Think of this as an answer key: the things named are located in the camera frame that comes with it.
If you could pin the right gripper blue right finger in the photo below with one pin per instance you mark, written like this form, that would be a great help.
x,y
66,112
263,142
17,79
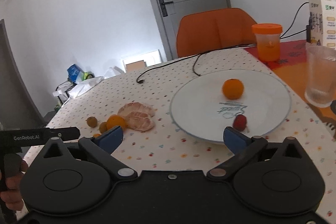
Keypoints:
x,y
235,140

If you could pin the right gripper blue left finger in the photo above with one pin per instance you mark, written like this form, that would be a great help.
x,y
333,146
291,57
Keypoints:
x,y
110,140

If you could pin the small orange kumquat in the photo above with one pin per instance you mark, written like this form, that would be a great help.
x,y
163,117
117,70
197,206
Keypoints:
x,y
103,127

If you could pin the red small fruit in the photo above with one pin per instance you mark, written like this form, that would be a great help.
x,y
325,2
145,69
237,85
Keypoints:
x,y
240,123

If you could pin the orange mandarin medium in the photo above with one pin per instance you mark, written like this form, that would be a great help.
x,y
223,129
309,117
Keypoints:
x,y
116,120

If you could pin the brown longan fruit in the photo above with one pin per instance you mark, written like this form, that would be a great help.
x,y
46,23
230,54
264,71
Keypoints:
x,y
92,122

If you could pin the peeled pomelo segment back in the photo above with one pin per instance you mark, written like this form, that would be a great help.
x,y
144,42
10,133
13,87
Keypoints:
x,y
137,107

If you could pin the large orange mandarin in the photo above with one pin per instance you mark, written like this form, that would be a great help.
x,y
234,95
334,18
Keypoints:
x,y
233,89

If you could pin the person's left hand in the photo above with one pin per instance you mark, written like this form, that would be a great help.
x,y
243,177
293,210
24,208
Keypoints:
x,y
12,197

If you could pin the white round plate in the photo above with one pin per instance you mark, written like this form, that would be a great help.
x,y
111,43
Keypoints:
x,y
200,109

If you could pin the dotted white tablecloth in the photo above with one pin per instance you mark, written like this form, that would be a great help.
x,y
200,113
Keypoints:
x,y
166,146

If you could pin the white plastic bag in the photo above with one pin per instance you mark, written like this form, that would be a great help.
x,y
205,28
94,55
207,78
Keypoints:
x,y
88,84

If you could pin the black metal shelf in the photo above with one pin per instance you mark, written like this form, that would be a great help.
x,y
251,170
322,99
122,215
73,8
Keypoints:
x,y
62,92

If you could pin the blue package bag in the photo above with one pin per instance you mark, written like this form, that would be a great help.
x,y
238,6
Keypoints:
x,y
75,74

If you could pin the cardboard box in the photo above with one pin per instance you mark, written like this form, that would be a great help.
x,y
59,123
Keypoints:
x,y
134,66

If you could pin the red orange placemat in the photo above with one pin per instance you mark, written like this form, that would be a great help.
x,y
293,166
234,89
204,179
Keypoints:
x,y
291,70

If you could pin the white board panel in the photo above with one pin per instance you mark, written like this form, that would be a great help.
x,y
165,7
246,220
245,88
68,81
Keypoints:
x,y
151,58

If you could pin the clear ribbed glass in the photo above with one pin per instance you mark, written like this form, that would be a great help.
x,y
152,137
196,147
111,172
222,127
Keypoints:
x,y
320,89

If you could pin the orange lidded plastic cup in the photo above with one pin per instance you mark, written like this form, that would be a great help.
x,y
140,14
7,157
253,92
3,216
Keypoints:
x,y
268,41

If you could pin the orange chair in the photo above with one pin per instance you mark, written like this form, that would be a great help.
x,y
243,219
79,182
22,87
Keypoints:
x,y
213,30

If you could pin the white milk carton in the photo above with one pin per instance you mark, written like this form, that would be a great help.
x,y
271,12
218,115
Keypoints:
x,y
322,22

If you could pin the black door handle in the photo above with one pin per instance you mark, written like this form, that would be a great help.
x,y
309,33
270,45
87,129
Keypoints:
x,y
162,5

